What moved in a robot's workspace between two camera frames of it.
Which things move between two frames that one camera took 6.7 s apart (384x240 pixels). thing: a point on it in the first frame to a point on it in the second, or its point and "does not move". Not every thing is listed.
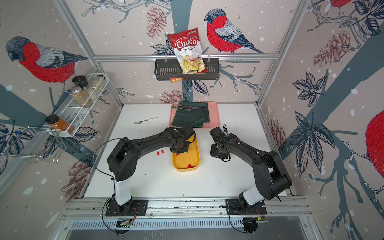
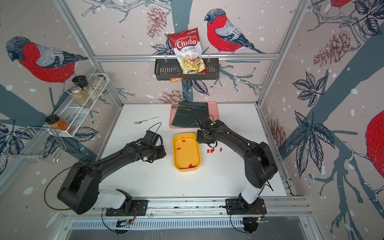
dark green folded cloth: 196,117 does not move
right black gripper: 212,154 to 199,141
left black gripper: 174,149 to 163,153
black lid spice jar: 80,81 does not move
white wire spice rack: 71,113 does not move
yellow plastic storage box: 188,161 does not move
